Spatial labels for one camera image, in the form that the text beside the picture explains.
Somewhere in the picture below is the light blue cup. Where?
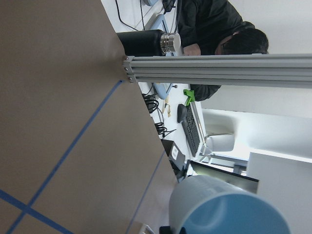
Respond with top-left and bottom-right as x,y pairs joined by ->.
169,175 -> 291,234

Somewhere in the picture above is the black computer mouse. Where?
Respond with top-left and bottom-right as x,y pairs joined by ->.
177,104 -> 187,123

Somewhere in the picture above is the blue teach pendant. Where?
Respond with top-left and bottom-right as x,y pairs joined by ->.
153,83 -> 173,100
143,0 -> 170,33

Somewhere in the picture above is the black keyboard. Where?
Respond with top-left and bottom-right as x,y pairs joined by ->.
182,109 -> 201,157

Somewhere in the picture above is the green plastic clamp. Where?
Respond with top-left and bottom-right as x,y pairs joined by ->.
183,89 -> 195,106

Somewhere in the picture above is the black thermos bottle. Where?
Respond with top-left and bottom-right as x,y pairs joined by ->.
117,29 -> 181,57

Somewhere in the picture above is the person in dark jacket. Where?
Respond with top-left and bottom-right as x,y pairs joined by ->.
176,0 -> 270,102

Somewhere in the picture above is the black monitor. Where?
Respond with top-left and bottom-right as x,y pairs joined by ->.
190,161 -> 259,194

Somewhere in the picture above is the aluminium frame post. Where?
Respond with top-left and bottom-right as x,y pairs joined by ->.
123,54 -> 312,89

